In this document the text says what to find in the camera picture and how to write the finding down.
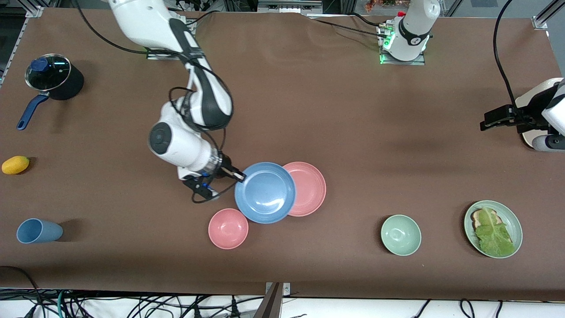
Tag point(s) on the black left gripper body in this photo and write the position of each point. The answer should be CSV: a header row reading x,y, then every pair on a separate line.
x,y
523,120

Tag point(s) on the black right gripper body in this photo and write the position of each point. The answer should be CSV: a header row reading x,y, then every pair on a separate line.
x,y
225,168

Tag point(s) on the blue plate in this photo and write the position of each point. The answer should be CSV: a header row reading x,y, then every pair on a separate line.
x,y
265,193

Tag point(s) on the pink plate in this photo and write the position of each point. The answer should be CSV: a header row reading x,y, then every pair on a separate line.
x,y
311,190

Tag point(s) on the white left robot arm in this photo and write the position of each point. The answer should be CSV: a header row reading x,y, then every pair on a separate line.
x,y
410,31

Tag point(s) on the beige toaster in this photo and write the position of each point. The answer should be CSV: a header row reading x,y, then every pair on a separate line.
x,y
525,99

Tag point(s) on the pink bowl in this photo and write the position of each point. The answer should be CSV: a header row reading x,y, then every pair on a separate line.
x,y
228,229

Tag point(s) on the brown table cover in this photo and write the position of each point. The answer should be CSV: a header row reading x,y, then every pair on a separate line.
x,y
287,110

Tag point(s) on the toasted bread slice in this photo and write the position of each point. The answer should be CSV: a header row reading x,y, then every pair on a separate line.
x,y
476,216

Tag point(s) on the green plate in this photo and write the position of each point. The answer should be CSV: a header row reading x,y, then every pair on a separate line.
x,y
515,225

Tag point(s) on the green lettuce leaf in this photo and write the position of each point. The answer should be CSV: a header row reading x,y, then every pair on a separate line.
x,y
494,238

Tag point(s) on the green bowl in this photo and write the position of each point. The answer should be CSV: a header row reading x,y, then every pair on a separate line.
x,y
401,235

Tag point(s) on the glass lid with blue knob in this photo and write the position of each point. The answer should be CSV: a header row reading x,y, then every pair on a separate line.
x,y
53,77

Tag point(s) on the blue cup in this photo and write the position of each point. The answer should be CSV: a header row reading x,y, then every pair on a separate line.
x,y
39,231

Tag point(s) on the yellow lemon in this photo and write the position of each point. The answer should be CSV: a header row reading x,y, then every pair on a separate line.
x,y
15,165

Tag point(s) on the aluminium frame profile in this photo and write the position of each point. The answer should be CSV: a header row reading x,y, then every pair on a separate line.
x,y
34,9
545,17

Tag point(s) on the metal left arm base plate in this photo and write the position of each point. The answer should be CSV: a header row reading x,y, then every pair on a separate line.
x,y
399,62

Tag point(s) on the metal table bracket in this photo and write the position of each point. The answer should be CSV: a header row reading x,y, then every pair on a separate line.
x,y
286,289

